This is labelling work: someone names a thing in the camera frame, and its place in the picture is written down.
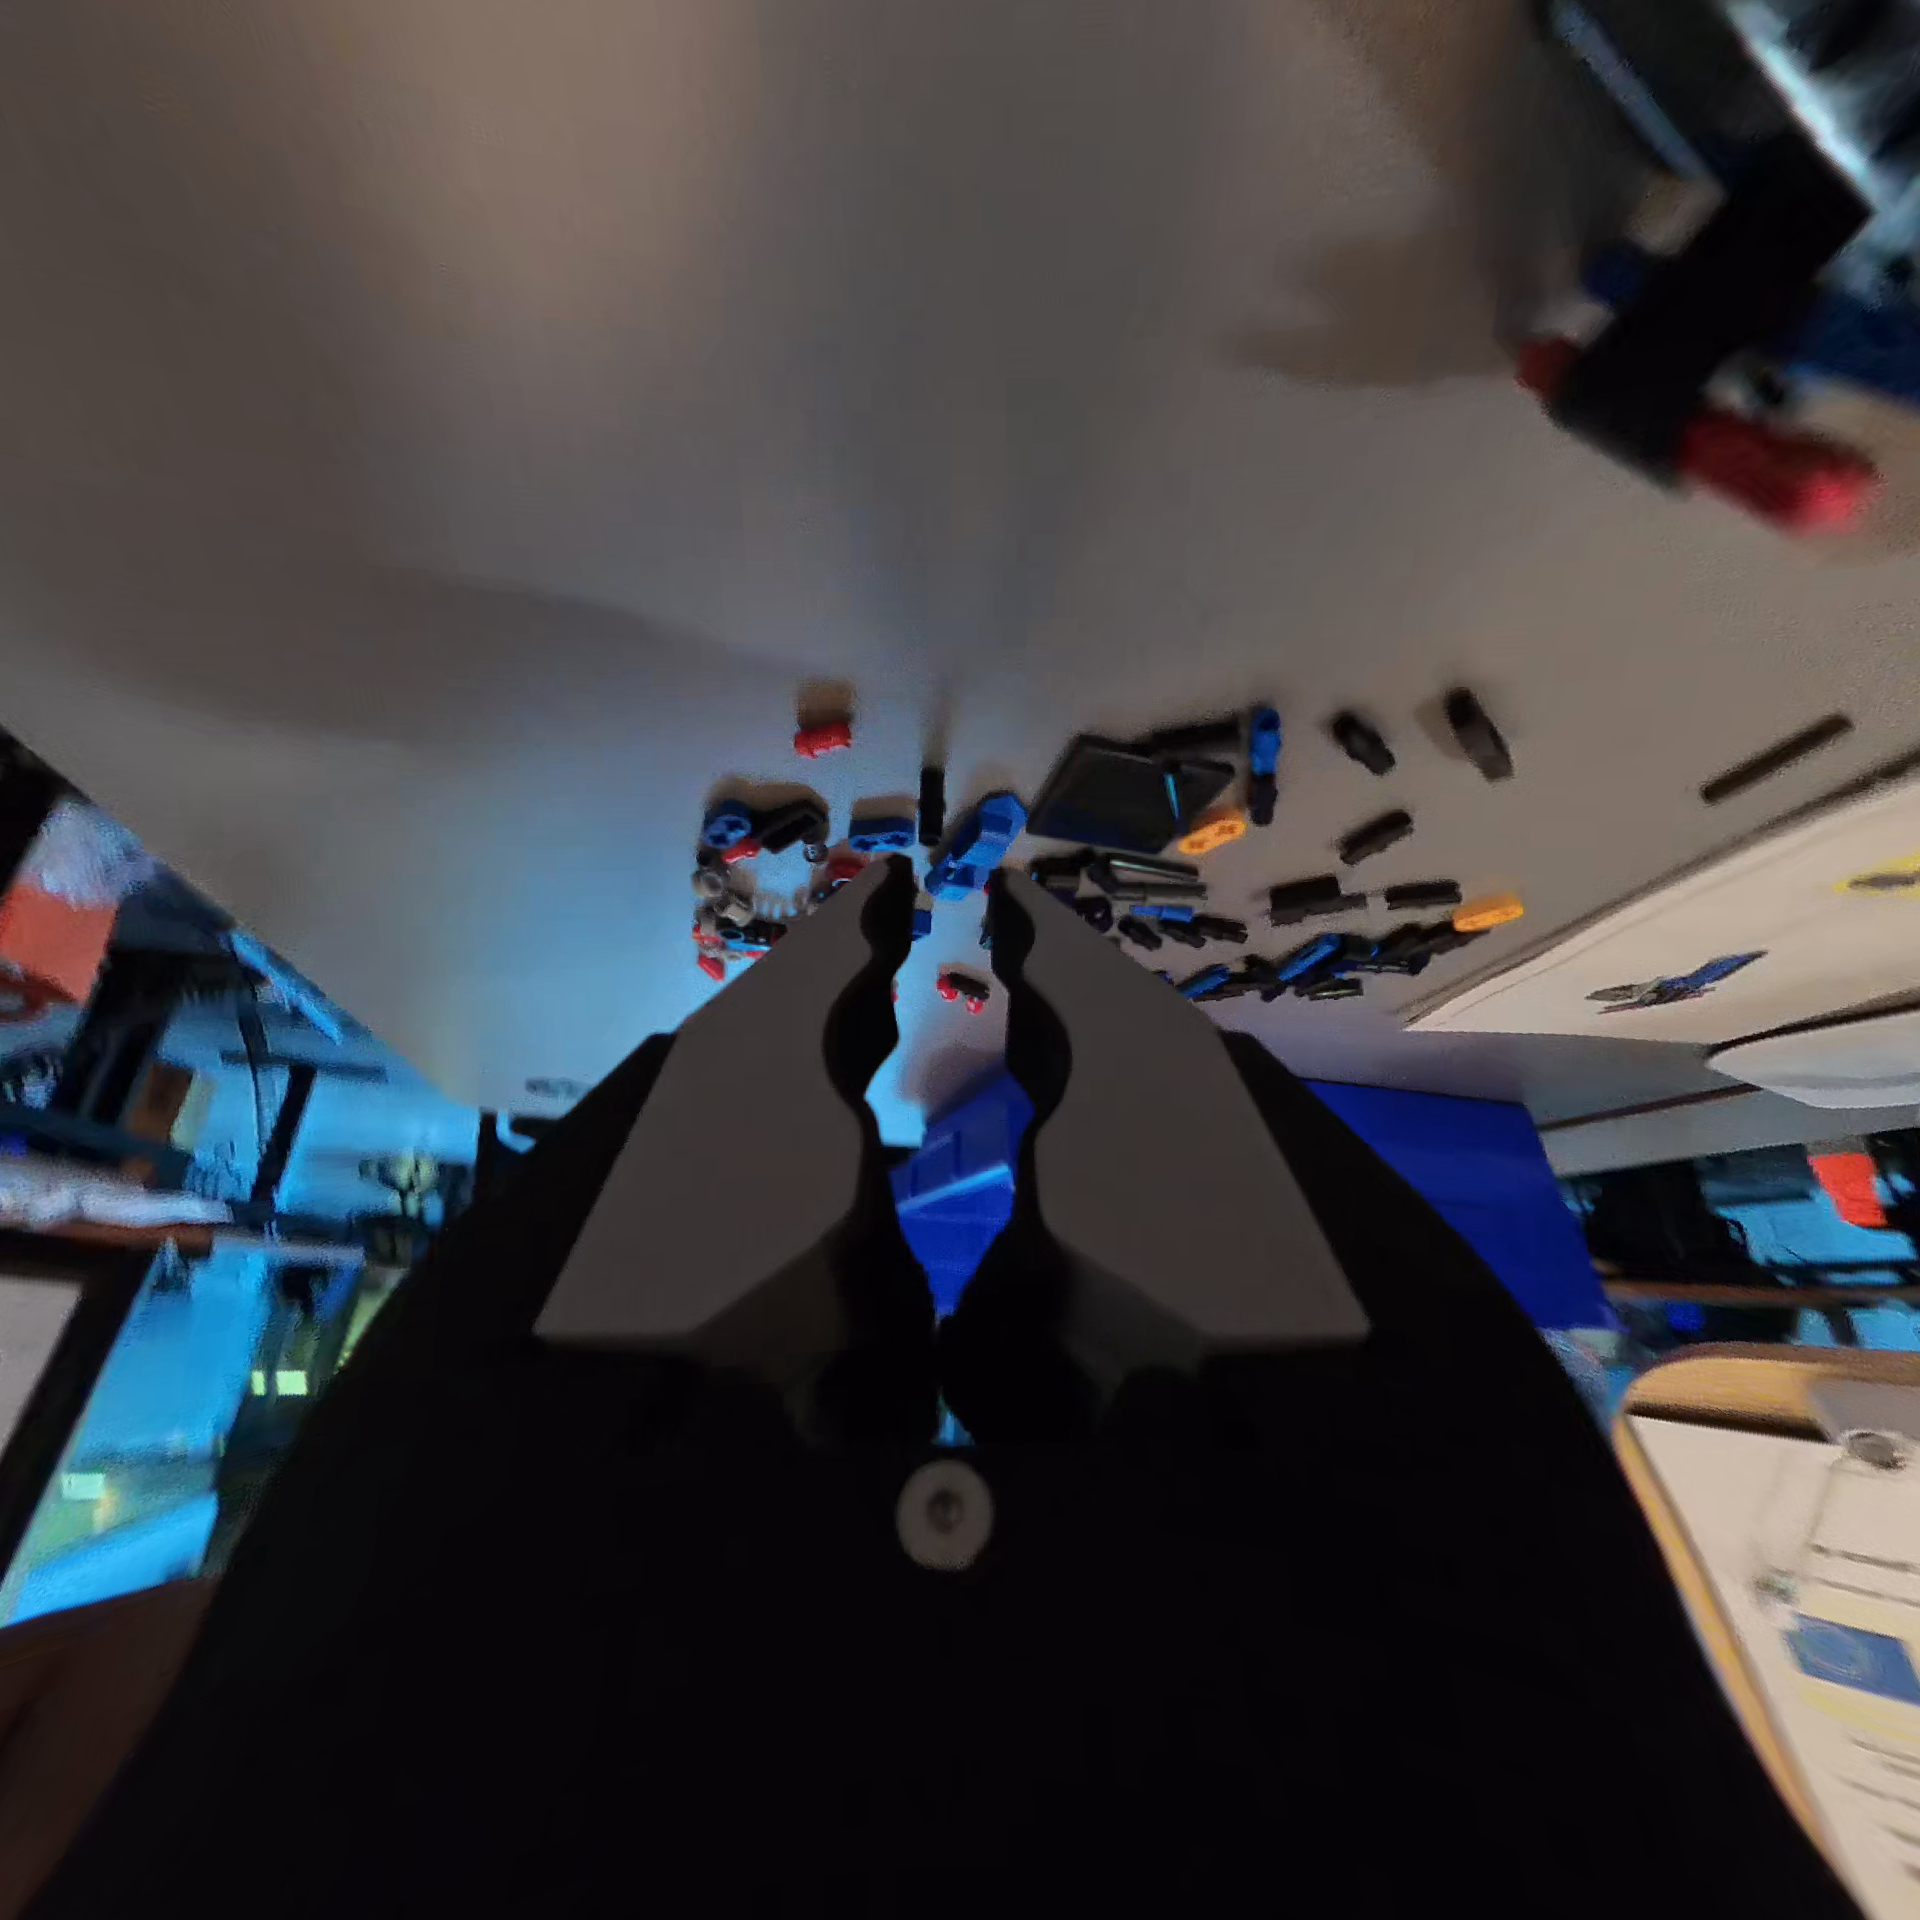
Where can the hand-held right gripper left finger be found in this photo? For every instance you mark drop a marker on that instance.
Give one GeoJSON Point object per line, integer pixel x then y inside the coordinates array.
{"type": "Point", "coordinates": [721, 1200]}

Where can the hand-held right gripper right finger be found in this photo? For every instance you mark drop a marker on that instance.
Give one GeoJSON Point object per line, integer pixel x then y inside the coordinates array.
{"type": "Point", "coordinates": [1185, 1200]}

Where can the pile of small lego pins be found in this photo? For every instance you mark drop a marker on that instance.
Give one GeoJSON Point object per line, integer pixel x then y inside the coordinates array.
{"type": "Point", "coordinates": [1308, 896]}

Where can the blue lego axle connector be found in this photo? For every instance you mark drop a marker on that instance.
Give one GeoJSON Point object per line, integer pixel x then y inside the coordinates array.
{"type": "Point", "coordinates": [980, 844]}

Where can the small black lego assembly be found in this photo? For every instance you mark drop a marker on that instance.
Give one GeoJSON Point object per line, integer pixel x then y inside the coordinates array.
{"type": "Point", "coordinates": [1694, 346]}

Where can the orange lego connector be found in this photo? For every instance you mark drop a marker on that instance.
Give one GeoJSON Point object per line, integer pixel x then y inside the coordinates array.
{"type": "Point", "coordinates": [1490, 911]}
{"type": "Point", "coordinates": [1213, 831]}

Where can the dark square lego panel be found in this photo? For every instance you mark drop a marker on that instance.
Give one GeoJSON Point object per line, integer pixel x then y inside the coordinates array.
{"type": "Point", "coordinates": [1118, 797]}

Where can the red lego pin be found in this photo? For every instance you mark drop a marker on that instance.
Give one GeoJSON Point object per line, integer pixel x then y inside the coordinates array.
{"type": "Point", "coordinates": [821, 737]}

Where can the lego instruction booklet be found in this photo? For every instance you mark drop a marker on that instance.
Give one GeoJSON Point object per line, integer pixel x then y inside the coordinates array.
{"type": "Point", "coordinates": [1725, 930]}

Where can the short black lego axle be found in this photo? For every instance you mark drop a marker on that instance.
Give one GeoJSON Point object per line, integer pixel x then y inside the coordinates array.
{"type": "Point", "coordinates": [1780, 757]}

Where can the partly built lego truck chassis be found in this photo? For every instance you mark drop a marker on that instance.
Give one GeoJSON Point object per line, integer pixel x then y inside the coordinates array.
{"type": "Point", "coordinates": [1681, 76]}

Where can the blue plastic bin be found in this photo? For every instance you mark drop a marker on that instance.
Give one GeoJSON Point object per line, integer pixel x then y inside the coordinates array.
{"type": "Point", "coordinates": [1442, 1184]}

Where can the orange traffic cone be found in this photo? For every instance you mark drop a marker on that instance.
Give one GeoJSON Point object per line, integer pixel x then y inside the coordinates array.
{"type": "Point", "coordinates": [1846, 1189]}

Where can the printed instruction sheet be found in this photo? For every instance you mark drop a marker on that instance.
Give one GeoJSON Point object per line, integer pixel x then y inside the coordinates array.
{"type": "Point", "coordinates": [1846, 1680]}

